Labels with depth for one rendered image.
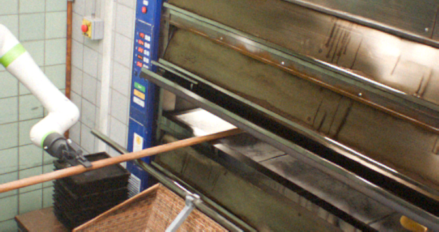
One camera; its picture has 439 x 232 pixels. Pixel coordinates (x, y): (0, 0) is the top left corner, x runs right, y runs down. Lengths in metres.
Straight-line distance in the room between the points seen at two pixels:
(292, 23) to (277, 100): 0.31
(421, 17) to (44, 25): 2.23
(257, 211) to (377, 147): 0.71
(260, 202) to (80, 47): 1.51
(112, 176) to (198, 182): 0.44
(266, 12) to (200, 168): 0.84
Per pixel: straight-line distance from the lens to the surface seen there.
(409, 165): 2.24
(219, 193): 2.95
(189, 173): 3.09
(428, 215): 2.09
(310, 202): 2.57
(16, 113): 3.87
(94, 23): 3.51
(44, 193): 4.17
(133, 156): 2.72
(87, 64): 3.73
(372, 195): 2.18
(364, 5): 2.30
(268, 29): 2.57
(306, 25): 2.46
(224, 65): 2.80
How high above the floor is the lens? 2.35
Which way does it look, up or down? 20 degrees down
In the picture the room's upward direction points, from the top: 6 degrees clockwise
